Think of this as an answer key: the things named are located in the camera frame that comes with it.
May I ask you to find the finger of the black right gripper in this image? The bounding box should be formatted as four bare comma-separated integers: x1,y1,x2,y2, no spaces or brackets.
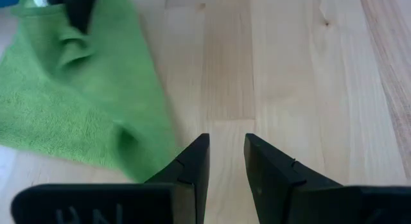
44,0,99,34

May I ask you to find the green microfiber towel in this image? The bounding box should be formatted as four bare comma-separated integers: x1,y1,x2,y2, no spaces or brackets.
0,0,177,183

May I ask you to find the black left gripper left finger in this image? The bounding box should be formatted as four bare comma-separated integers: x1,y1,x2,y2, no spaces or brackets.
11,133,211,224

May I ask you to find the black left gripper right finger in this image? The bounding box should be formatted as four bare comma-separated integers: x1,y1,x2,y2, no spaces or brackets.
243,133,411,224

